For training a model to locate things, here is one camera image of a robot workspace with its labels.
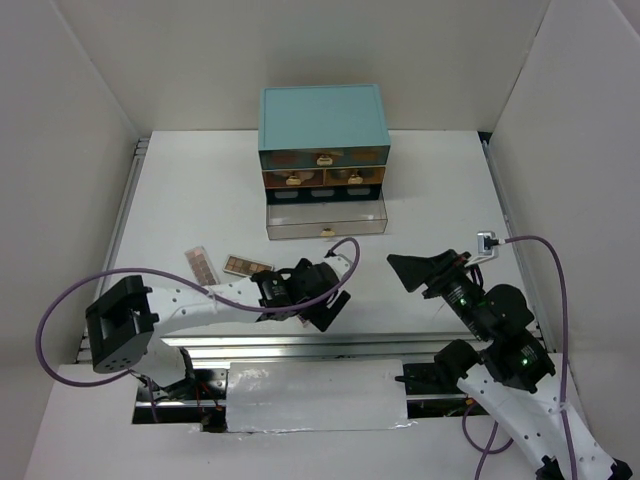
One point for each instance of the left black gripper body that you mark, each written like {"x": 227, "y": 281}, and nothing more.
{"x": 313, "y": 311}

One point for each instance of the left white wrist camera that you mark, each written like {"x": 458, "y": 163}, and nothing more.
{"x": 340, "y": 264}

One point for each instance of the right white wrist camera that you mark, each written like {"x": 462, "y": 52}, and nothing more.
{"x": 487, "y": 247}

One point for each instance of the brown eyeshadow palette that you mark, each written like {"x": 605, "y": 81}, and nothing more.
{"x": 243, "y": 267}

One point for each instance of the aluminium rail frame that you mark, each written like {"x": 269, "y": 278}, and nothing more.
{"x": 204, "y": 189}

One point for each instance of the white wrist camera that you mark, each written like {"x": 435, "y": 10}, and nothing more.
{"x": 487, "y": 247}
{"x": 340, "y": 264}

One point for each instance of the pink eyeshadow palette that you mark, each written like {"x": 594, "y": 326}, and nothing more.
{"x": 201, "y": 266}

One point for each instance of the white tape sheet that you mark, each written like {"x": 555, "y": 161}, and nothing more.
{"x": 341, "y": 395}

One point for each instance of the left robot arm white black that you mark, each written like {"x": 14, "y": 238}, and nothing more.
{"x": 127, "y": 325}

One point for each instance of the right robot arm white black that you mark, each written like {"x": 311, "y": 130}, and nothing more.
{"x": 513, "y": 378}

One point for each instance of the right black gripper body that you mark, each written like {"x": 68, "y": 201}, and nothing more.
{"x": 449, "y": 279}

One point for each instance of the teal drawer organizer box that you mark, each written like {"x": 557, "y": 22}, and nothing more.
{"x": 323, "y": 153}

